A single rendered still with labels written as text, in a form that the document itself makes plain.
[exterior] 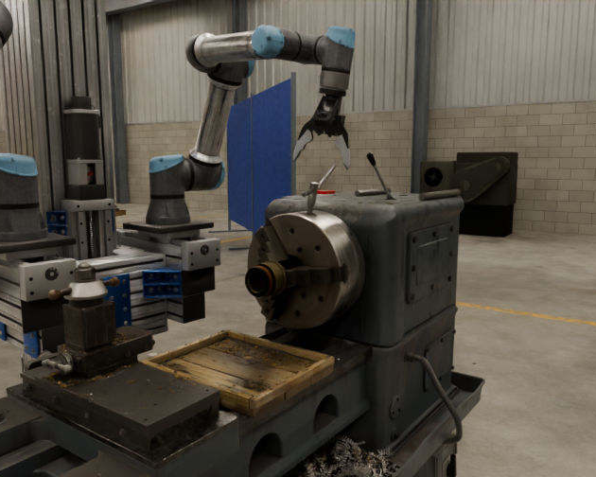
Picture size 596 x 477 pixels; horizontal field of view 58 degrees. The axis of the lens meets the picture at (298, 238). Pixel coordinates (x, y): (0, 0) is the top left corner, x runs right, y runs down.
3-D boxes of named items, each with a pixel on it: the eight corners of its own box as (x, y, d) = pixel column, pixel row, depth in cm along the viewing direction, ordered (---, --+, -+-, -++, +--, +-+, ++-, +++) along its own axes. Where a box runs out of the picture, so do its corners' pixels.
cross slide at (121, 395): (84, 362, 122) (83, 343, 121) (221, 414, 97) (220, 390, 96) (9, 387, 108) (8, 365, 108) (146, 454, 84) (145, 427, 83)
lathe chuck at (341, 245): (260, 301, 163) (273, 200, 156) (348, 338, 146) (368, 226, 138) (240, 308, 156) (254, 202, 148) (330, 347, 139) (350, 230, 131)
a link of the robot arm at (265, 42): (168, 30, 164) (270, 13, 129) (200, 36, 172) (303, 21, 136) (168, 70, 167) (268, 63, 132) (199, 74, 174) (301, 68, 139)
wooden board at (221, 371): (227, 343, 152) (226, 328, 152) (335, 372, 131) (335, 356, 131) (140, 377, 128) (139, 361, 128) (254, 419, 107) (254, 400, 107)
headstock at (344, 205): (350, 285, 222) (351, 190, 216) (464, 303, 194) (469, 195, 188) (256, 319, 174) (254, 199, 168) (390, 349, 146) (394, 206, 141)
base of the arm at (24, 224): (-22, 238, 149) (-25, 203, 148) (34, 232, 160) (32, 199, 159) (-1, 243, 139) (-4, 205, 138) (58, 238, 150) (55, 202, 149)
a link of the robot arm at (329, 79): (347, 73, 135) (316, 69, 137) (344, 92, 136) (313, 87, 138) (352, 76, 142) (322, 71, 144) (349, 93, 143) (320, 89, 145)
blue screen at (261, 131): (208, 232, 1018) (205, 105, 983) (250, 230, 1042) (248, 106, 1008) (261, 277, 630) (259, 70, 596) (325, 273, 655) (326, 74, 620)
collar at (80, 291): (92, 288, 109) (92, 273, 109) (116, 293, 104) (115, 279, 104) (55, 296, 103) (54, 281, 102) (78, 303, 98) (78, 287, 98)
